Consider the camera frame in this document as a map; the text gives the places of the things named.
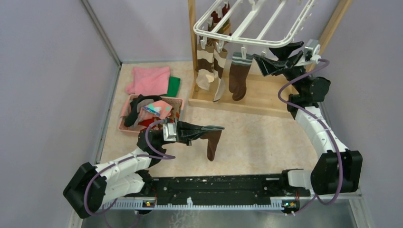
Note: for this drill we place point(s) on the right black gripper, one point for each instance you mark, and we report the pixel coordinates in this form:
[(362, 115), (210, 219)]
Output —
[(268, 66)]

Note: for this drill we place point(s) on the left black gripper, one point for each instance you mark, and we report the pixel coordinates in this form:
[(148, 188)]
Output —
[(187, 132)]

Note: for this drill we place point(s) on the dark brown grey-cuffed sock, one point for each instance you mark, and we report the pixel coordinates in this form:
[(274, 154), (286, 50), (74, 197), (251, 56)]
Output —
[(239, 70)]

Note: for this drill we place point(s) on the white clip hanger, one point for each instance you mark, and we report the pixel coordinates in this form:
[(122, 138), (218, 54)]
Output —
[(261, 23)]

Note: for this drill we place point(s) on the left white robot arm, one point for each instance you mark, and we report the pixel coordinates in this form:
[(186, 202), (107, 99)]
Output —
[(92, 186)]

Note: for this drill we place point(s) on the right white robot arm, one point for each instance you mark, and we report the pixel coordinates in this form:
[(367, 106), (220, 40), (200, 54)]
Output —
[(338, 168)]

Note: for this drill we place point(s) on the wooden hanger stand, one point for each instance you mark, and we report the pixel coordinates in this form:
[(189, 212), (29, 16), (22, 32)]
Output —
[(262, 91)]

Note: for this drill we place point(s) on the pink patterned sock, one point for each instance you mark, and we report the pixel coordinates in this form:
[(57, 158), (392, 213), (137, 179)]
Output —
[(158, 109)]

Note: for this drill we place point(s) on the brown cream striped sock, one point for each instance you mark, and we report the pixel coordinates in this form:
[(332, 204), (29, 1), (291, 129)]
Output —
[(218, 68), (205, 60)]

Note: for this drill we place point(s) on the green cloth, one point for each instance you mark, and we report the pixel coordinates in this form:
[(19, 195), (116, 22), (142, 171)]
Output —
[(173, 87)]

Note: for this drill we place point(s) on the red patterned sock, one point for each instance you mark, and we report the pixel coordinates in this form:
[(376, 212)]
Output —
[(143, 125)]

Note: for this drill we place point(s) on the pink towel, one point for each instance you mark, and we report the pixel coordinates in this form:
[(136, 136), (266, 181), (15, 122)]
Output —
[(149, 81)]

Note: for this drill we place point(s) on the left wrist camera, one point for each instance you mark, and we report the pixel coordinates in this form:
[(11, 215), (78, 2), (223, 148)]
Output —
[(169, 132)]

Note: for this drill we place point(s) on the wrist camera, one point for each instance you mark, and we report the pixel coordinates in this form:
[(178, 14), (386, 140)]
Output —
[(311, 51), (169, 132)]

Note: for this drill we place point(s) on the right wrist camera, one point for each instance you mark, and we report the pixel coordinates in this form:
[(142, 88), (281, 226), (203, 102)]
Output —
[(311, 51)]

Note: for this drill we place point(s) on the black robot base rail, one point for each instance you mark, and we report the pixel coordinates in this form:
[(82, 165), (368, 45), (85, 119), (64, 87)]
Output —
[(258, 191)]

